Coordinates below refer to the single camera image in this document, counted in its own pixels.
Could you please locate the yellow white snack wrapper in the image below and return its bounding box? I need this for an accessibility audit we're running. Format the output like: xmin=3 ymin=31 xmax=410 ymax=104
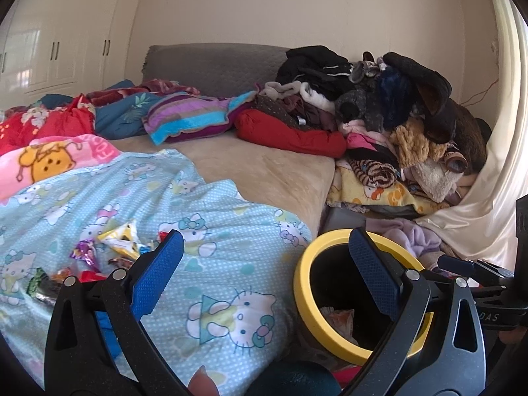
xmin=97 ymin=219 xmax=143 ymax=261

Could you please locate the white orange plastic bag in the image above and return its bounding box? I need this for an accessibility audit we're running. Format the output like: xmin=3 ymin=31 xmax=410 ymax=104
xmin=318 ymin=306 xmax=357 ymax=345

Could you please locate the purple foil candy wrapper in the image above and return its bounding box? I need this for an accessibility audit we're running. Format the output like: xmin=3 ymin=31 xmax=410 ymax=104
xmin=70 ymin=240 xmax=99 ymax=272

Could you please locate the yellow rimmed black trash bin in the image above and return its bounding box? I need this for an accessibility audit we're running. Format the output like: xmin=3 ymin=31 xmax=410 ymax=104
xmin=294 ymin=229 xmax=424 ymax=366

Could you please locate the person's left hand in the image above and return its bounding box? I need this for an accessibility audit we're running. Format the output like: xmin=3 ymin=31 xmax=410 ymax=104
xmin=188 ymin=366 xmax=219 ymax=396

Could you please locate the lavender fleece garment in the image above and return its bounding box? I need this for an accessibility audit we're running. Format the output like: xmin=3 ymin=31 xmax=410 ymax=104
xmin=365 ymin=218 xmax=442 ymax=258

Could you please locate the red snack stick wrapper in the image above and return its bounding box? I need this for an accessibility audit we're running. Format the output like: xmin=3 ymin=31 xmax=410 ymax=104
xmin=78 ymin=270 xmax=107 ymax=283

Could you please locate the light blue Hello Kitty blanket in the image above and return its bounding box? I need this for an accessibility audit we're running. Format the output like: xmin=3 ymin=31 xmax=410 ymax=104
xmin=1 ymin=150 xmax=312 ymax=395

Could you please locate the cream satin curtain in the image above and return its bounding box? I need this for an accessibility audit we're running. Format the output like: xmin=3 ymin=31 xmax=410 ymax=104
xmin=417 ymin=0 xmax=527 ymax=270

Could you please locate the yellow cartoon blanket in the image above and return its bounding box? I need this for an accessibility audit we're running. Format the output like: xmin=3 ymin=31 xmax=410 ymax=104
xmin=327 ymin=159 xmax=450 ymax=215

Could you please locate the dark foil candy wrapper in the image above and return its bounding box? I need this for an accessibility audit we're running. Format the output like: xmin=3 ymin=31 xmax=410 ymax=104
xmin=26 ymin=267 xmax=72 ymax=307

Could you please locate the beige bed sheet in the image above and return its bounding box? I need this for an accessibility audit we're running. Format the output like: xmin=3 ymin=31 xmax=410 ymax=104
xmin=113 ymin=131 xmax=335 ymax=235

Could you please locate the brown plush bear toy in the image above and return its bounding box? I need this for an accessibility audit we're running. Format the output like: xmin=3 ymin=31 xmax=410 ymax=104
xmin=388 ymin=98 xmax=494 ymax=204

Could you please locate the pink yellow bear blanket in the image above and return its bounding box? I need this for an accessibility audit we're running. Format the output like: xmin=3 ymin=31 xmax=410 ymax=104
xmin=1 ymin=134 xmax=121 ymax=203

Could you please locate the dark blue leaf quilt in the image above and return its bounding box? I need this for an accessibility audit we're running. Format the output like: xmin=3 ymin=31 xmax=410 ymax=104
xmin=33 ymin=86 xmax=162 ymax=140

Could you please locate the purple blue striped blanket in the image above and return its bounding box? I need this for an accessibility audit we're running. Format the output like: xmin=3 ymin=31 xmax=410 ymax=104
xmin=143 ymin=90 xmax=257 ymax=146

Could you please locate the pile of dark clothes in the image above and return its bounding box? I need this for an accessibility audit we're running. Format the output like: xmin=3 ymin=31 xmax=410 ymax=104
xmin=260 ymin=45 xmax=456 ymax=144

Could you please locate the red folded cushion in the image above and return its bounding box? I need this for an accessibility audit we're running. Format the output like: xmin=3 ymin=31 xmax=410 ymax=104
xmin=235 ymin=109 xmax=347 ymax=159

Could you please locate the red floral quilt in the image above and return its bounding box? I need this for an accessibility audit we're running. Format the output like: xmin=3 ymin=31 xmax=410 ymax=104
xmin=0 ymin=95 xmax=96 ymax=155

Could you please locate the grey upholstered headboard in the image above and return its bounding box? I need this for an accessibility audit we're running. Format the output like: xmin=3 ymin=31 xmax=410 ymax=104
xmin=141 ymin=43 xmax=287 ymax=97

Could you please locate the white glossy wardrobe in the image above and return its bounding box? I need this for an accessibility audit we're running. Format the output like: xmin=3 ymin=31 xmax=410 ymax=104
xmin=1 ymin=0 xmax=140 ymax=109

